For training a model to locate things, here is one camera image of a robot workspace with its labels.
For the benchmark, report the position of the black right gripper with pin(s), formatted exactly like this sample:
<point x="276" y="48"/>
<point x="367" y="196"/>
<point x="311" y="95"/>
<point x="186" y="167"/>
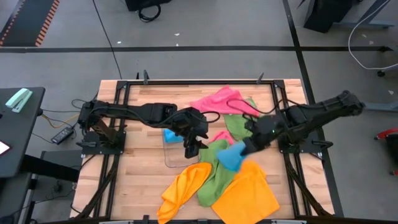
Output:
<point x="265" y="130"/>

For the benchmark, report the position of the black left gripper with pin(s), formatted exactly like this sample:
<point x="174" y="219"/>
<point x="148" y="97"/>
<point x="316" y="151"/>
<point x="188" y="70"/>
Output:
<point x="191" y="123"/>

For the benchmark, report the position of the blue microfiber towel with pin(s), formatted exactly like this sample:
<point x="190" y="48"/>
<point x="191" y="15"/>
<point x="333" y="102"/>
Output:
<point x="231" y="158"/>
<point x="171" y="137"/>

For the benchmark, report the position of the clear plastic bin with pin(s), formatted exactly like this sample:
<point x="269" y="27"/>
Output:
<point x="177" y="157"/>

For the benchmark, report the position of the green microfiber towel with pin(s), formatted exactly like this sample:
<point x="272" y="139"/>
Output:
<point x="214" y="183"/>
<point x="236" y="126"/>

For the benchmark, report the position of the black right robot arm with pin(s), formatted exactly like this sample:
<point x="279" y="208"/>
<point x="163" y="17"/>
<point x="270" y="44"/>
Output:
<point x="320" y="112"/>

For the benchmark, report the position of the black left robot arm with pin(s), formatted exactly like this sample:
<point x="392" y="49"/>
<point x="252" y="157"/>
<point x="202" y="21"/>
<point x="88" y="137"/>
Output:
<point x="133" y="112"/>

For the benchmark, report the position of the pink microfiber towel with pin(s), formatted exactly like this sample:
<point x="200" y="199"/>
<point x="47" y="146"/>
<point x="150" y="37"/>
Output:
<point x="222" y="136"/>
<point x="217" y="101"/>

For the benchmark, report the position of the orange microfiber towel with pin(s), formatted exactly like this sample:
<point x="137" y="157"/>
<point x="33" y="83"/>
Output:
<point x="245" y="199"/>
<point x="180" y="193"/>

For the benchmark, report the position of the black power adapter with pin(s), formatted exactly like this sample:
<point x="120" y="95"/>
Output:
<point x="62" y="135"/>

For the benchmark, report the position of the red and black chair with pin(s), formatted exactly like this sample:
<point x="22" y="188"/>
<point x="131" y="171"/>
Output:
<point x="385" y="133"/>

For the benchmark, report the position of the grey table foot bar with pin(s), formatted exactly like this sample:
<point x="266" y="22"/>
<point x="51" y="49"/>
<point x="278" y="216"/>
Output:
<point x="382" y="107"/>

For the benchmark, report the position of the black caster wheel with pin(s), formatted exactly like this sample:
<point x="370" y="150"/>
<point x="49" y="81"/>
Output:
<point x="381" y="74"/>

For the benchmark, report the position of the black desk base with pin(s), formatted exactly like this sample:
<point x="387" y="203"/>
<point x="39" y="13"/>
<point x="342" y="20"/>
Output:
<point x="323" y="15"/>

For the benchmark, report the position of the black equipment box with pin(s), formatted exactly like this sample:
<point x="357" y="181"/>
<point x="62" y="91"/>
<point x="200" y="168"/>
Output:
<point x="146" y="3"/>

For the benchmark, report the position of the black desk underframe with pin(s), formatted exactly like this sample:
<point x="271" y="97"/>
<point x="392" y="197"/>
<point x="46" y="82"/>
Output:
<point x="46" y="168"/>

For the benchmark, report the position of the grey desk leg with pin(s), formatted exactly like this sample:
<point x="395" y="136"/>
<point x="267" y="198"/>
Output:
<point x="367" y="25"/>

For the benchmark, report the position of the black side desk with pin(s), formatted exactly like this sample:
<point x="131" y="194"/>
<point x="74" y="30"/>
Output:
<point x="18" y="140"/>

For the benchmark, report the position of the mint green stapler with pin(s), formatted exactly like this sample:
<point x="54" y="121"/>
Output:
<point x="18" y="99"/>

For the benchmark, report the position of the black mat with orange stripes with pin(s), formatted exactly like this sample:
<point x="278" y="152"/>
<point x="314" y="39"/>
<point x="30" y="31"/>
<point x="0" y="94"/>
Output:
<point x="28" y="21"/>

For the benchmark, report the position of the black metal table frame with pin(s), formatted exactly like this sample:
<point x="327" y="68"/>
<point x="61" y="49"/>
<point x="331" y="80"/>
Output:
<point x="186" y="82"/>

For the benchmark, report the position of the black frame clamp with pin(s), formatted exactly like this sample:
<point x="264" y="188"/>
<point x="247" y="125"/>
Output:
<point x="259" y="79"/>
<point x="145" y="219"/>
<point x="145" y="76"/>

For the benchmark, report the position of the grey metal bracket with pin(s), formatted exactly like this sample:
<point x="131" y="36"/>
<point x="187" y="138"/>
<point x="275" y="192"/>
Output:
<point x="289" y="222"/>
<point x="115" y="222"/>

